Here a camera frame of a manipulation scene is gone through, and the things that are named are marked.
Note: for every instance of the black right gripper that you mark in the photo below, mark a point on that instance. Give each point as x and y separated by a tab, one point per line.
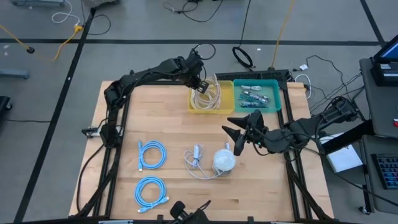
253	135

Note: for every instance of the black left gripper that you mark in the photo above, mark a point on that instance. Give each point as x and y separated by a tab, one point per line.
194	76

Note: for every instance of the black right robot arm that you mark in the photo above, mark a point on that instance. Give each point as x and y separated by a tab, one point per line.
311	126

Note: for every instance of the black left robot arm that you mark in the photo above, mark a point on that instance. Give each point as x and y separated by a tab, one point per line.
140	76

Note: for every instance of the yellow plastic bin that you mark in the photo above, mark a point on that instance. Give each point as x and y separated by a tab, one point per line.
227	96

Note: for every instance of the white dome brass lamp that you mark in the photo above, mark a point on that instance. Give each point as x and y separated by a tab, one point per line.
224	161

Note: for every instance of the black power strip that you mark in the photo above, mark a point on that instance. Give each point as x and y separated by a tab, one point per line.
248	75

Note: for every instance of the green plastic bin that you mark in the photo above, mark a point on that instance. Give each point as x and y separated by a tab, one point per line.
275	93

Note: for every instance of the black rounded object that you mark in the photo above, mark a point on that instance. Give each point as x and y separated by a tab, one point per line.
178	210

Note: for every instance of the white flat box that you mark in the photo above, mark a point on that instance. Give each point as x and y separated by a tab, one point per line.
345	158

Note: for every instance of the grey side desk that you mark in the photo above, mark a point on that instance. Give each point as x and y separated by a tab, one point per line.
382	109

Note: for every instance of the black laptop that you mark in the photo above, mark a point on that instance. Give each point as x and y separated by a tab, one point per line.
384	74

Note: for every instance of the black backlit keyboard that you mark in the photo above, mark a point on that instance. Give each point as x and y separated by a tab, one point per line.
388	171

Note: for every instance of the grey furniture foot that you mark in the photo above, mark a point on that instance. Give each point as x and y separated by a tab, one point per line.
14	73
37	2

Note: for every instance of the black cart base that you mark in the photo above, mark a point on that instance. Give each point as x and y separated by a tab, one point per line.
3	107

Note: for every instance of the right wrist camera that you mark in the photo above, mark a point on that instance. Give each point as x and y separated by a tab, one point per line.
257	116

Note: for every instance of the black aluminium table frame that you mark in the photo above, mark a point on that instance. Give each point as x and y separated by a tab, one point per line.
285	93

